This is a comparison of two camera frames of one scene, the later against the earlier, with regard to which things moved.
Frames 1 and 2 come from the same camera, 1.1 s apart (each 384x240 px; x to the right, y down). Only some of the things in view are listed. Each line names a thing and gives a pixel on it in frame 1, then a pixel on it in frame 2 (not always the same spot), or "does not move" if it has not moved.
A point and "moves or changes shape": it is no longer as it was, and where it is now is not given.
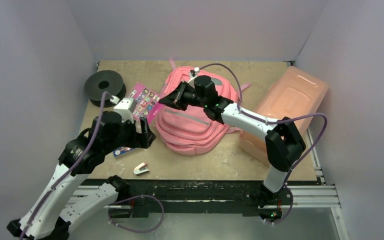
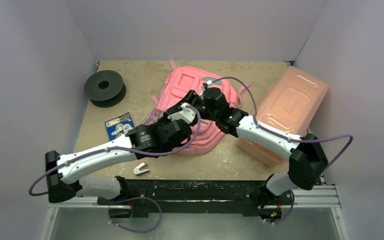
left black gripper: x=136 y=141 → x=164 y=119
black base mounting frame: x=204 y=197 does not move
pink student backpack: x=190 y=132 does not move
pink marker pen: x=149 y=103 moves or changes shape
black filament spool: x=102 y=81 does not move
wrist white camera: x=123 y=110 → x=186 y=114
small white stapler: x=141 y=169 does not move
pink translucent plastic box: x=298 y=93 does not move
